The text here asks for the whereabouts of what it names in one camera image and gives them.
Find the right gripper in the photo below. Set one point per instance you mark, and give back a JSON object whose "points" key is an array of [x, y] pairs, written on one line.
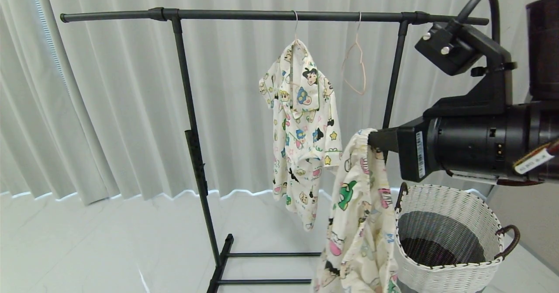
{"points": [[471, 144]]}

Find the cream printed shirt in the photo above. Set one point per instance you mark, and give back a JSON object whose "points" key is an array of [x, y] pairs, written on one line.
{"points": [[301, 131]]}

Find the cream printed pants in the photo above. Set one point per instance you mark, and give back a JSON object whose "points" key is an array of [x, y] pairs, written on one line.
{"points": [[358, 223]]}

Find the pink clothes hanger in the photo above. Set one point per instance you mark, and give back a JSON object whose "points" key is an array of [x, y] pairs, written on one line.
{"points": [[296, 31], [358, 35]]}

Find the white laundry basket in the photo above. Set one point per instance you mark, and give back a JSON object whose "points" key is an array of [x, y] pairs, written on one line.
{"points": [[436, 201]]}

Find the black clothes rack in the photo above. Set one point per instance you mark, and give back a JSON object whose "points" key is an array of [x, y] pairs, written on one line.
{"points": [[262, 15]]}

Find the white curtain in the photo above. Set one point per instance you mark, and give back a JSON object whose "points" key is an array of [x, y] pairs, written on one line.
{"points": [[122, 109]]}

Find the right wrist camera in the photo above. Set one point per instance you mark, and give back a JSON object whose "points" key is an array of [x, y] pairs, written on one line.
{"points": [[454, 50]]}

